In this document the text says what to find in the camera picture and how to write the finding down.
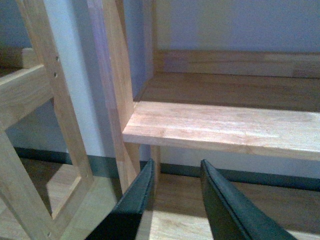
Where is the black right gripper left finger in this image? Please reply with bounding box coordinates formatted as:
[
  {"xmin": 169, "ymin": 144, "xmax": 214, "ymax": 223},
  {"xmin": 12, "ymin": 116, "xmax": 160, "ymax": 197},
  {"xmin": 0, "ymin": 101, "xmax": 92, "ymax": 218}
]
[{"xmin": 86, "ymin": 159, "xmax": 155, "ymax": 240}]

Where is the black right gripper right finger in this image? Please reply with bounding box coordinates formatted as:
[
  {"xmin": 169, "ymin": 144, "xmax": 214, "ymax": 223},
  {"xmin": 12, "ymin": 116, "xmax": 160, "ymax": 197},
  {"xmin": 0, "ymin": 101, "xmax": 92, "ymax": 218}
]
[{"xmin": 200, "ymin": 159, "xmax": 295, "ymax": 240}]

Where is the right wooden shelf unit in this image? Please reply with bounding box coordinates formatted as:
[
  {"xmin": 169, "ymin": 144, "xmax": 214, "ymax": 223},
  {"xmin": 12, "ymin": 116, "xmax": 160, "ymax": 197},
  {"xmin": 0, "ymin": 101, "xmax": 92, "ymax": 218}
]
[{"xmin": 87, "ymin": 0, "xmax": 320, "ymax": 191}]

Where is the wooden shelf unit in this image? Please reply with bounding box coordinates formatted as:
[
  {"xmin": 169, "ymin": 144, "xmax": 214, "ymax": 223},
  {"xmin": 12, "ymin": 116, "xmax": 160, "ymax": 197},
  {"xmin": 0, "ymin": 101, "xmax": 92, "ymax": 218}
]
[
  {"xmin": 0, "ymin": 0, "xmax": 118, "ymax": 240},
  {"xmin": 87, "ymin": 0, "xmax": 320, "ymax": 191}
]

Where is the left wooden shelf unit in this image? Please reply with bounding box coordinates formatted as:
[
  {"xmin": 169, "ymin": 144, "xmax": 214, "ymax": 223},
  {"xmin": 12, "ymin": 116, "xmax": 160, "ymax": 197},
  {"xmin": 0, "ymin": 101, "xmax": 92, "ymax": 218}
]
[{"xmin": 0, "ymin": 0, "xmax": 118, "ymax": 240}]

